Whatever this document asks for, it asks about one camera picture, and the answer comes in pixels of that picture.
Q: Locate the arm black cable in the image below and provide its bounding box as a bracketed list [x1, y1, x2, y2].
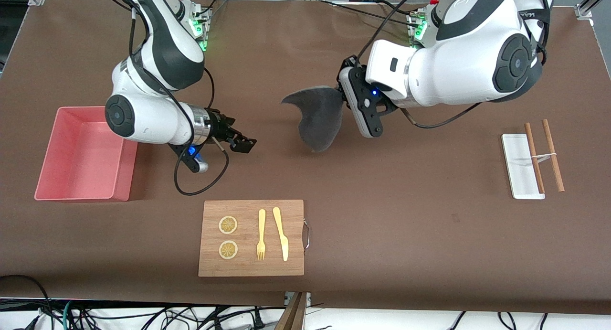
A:
[109, 0, 231, 196]
[356, 0, 549, 130]

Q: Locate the black base cable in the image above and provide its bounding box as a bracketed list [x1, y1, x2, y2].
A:
[193, 0, 227, 18]

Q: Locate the pink plastic bin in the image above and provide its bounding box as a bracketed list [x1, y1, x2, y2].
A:
[34, 106, 139, 202]

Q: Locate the large table cover sheet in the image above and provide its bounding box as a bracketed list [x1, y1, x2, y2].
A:
[0, 0, 611, 316]

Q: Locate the wooden cutting board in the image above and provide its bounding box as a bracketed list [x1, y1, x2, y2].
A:
[198, 200, 311, 277]

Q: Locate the grey microfibre cloth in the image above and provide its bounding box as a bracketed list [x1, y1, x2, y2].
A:
[281, 85, 345, 153]

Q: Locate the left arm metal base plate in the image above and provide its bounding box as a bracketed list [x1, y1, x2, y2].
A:
[407, 10, 428, 51]

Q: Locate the yellow plastic knife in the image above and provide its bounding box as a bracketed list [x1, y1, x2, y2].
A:
[273, 207, 289, 262]

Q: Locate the yellow plastic fork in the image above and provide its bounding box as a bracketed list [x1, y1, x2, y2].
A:
[256, 209, 266, 260]

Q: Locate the thick black floor cable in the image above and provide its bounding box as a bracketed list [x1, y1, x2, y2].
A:
[0, 275, 51, 330]

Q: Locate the wooden post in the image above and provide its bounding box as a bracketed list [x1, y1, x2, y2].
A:
[276, 292, 308, 330]

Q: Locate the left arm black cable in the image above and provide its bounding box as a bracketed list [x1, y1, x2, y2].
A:
[356, 0, 549, 130]

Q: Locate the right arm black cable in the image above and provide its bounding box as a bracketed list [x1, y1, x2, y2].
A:
[109, 0, 231, 196]

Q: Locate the long black tabletop cable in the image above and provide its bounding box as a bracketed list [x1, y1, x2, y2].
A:
[319, 0, 411, 26]

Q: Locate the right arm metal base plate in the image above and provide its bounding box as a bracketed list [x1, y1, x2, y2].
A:
[189, 5, 211, 52]

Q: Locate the white rectangular tray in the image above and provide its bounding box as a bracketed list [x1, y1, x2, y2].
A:
[501, 134, 546, 200]

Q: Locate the short black tabletop cable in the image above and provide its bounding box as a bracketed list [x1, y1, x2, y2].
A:
[379, 0, 416, 16]

